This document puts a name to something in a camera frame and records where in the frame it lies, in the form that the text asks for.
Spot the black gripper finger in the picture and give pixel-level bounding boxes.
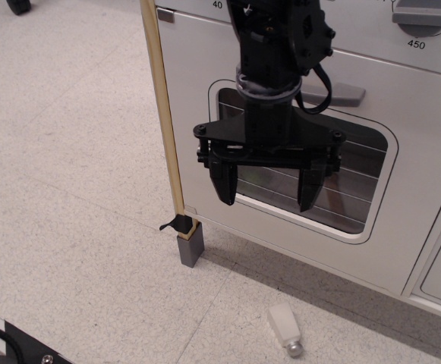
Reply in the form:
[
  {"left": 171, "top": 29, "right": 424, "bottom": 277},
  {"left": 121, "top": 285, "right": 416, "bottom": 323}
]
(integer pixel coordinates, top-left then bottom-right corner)
[
  {"left": 209, "top": 161, "right": 238, "bottom": 206},
  {"left": 297, "top": 161, "right": 326, "bottom": 212}
]

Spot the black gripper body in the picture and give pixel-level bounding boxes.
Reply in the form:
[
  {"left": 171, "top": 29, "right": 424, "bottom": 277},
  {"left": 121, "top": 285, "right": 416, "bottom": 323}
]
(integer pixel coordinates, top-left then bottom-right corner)
[{"left": 193, "top": 84, "right": 346, "bottom": 177}]

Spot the grey oven door handle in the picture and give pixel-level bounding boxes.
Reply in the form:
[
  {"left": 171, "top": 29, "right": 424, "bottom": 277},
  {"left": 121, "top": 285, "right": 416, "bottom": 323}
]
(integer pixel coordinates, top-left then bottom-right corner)
[{"left": 301, "top": 83, "right": 366, "bottom": 108}]

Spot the white toy oven door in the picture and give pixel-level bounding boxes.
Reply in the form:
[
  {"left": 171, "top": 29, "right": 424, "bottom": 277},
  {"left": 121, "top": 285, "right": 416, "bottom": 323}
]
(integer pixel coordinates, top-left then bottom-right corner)
[{"left": 156, "top": 1, "right": 441, "bottom": 300}]

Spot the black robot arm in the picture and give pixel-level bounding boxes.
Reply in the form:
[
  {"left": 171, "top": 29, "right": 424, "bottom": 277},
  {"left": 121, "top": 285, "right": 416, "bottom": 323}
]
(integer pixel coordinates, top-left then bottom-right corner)
[{"left": 194, "top": 1, "right": 346, "bottom": 211}]

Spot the black tape piece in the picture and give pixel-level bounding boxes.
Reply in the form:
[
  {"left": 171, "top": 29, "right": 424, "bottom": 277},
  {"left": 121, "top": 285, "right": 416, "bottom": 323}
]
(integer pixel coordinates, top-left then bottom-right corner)
[{"left": 159, "top": 214, "right": 193, "bottom": 234}]

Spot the grey leg foot cap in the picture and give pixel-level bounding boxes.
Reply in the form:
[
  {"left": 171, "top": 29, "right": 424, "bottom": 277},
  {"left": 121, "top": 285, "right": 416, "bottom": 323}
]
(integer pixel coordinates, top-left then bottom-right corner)
[{"left": 177, "top": 223, "right": 205, "bottom": 268}]

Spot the white toy kitchen cabinet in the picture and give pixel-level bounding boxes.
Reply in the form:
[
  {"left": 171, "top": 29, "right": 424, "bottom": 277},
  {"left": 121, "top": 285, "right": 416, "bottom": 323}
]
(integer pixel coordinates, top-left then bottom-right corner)
[{"left": 156, "top": 1, "right": 441, "bottom": 315}]

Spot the white toy salt shaker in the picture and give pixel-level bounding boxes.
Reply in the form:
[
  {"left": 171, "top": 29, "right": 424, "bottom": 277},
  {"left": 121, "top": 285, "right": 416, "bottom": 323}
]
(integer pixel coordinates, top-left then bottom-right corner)
[{"left": 268, "top": 303, "right": 303, "bottom": 358}]

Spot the light wooden cabinet leg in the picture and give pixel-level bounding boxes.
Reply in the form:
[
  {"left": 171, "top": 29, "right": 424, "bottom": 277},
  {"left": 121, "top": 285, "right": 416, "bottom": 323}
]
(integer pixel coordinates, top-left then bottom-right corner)
[{"left": 140, "top": 0, "right": 185, "bottom": 215}]

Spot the grey temperature knob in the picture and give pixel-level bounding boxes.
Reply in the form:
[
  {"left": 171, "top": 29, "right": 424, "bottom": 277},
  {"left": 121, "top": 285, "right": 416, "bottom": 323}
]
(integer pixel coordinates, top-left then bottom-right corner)
[{"left": 392, "top": 0, "right": 441, "bottom": 37}]

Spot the black wheel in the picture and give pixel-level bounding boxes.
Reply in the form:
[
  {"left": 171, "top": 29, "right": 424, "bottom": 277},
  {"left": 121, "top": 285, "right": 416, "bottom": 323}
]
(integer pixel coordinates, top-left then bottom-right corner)
[{"left": 6, "top": 0, "right": 31, "bottom": 16}]

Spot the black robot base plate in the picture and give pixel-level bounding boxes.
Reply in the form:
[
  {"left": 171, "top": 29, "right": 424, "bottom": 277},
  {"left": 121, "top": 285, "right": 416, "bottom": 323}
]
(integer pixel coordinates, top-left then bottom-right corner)
[{"left": 5, "top": 322, "right": 71, "bottom": 364}]

